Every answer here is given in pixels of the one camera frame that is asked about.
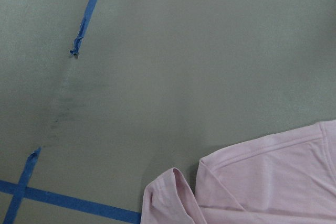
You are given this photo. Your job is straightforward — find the pink Snoopy t-shirt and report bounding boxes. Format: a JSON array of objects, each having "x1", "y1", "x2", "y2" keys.
[{"x1": 141, "y1": 121, "x2": 335, "y2": 223}]

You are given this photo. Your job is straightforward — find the blue tape line lengthwise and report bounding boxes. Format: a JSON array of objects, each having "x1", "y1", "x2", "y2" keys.
[{"x1": 3, "y1": 0, "x2": 97, "y2": 224}]

